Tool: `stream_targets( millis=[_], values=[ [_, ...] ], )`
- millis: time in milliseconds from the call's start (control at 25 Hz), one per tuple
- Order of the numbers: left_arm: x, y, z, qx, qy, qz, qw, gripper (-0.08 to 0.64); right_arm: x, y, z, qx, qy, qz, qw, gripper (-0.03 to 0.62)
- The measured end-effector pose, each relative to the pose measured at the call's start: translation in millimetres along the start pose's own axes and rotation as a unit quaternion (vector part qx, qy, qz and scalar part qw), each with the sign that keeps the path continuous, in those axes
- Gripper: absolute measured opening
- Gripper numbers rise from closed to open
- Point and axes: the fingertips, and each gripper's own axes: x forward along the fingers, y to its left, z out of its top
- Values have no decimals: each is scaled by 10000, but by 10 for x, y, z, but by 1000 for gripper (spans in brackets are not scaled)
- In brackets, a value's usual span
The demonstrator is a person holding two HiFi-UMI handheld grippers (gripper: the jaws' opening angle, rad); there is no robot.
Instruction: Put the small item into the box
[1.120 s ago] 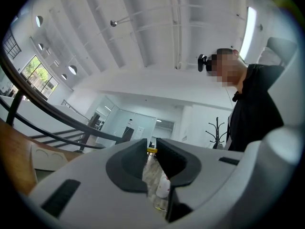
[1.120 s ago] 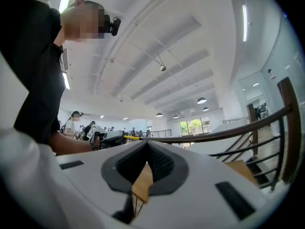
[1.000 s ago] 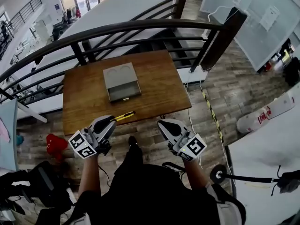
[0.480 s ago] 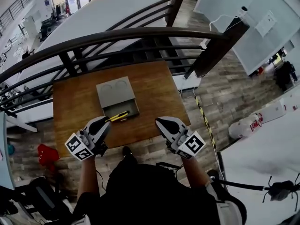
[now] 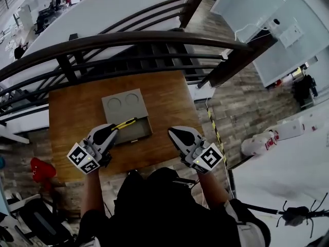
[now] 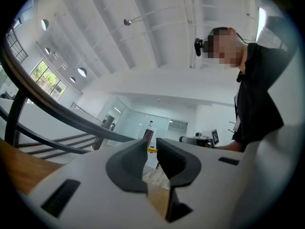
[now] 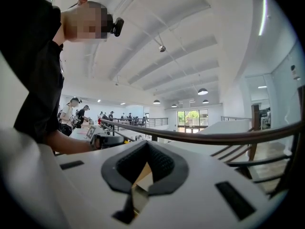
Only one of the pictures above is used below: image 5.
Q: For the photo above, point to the wooden table with black legs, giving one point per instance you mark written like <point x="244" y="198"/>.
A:
<point x="72" y="127"/>

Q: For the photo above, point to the white plug adapter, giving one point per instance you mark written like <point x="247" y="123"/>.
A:
<point x="225" y="55"/>

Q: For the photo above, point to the slim dark wooden newel post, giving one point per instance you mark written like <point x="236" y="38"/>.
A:
<point x="194" y="4"/>

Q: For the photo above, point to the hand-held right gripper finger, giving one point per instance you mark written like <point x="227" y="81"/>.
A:
<point x="177" y="143"/>
<point x="192" y="132"/>

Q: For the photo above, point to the yellow pen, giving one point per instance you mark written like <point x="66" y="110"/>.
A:
<point x="126" y="123"/>

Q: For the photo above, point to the grey drawer box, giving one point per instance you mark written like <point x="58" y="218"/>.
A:
<point x="123" y="109"/>

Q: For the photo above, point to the white plastic bag red print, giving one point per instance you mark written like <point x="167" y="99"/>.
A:
<point x="254" y="144"/>

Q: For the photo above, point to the grey cap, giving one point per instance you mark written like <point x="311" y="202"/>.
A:
<point x="295" y="216"/>

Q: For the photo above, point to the white cabinet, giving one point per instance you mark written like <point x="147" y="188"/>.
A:
<point x="25" y="14"/>

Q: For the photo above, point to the person's black clothing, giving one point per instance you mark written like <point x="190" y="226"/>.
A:
<point x="159" y="210"/>

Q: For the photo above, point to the white wall camera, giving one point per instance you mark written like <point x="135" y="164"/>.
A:
<point x="274" y="24"/>

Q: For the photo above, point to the black coat rack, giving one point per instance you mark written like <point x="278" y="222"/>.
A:
<point x="262" y="208"/>

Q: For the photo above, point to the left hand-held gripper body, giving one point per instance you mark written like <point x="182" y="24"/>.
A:
<point x="83" y="158"/>

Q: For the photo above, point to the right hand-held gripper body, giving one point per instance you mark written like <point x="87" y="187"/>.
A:
<point x="208" y="158"/>

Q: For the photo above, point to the teal cloth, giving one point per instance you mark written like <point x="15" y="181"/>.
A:
<point x="2" y="162"/>

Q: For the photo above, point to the thick dark wooden newel post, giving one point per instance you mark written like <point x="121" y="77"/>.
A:
<point x="236" y="60"/>

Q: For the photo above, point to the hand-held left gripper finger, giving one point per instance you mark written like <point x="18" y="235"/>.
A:
<point x="100" y="128"/>
<point x="113" y="141"/>

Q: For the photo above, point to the black waist device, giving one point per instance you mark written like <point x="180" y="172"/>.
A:
<point x="183" y="181"/>

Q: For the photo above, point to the clothes rack with garments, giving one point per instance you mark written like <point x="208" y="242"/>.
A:
<point x="61" y="0"/>

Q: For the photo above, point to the white wall panel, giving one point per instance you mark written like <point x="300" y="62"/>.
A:
<point x="291" y="36"/>

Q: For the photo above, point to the black office chair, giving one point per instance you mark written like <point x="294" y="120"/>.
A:
<point x="38" y="220"/>

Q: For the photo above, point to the black metal railing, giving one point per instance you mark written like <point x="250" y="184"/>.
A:
<point x="128" y="36"/>

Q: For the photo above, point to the person's right forearm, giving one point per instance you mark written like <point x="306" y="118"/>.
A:
<point x="210" y="189"/>

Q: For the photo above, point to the person's left forearm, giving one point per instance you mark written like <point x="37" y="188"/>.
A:
<point x="91" y="192"/>

